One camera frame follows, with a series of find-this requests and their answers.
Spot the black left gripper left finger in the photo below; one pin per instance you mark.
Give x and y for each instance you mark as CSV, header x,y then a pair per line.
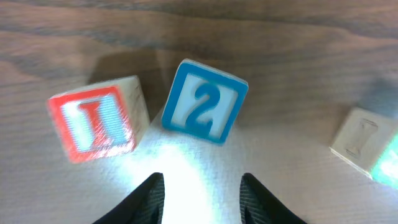
x,y
144,205

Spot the red letter I block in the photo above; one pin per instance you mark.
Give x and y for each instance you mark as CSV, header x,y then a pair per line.
x,y
100,120

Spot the green R block far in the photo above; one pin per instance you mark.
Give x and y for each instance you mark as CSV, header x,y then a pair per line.
x,y
368,142

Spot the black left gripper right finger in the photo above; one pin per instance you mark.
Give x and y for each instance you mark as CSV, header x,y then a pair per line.
x,y
259,206

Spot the blue number 2 block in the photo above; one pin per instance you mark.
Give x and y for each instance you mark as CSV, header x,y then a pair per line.
x,y
203,101

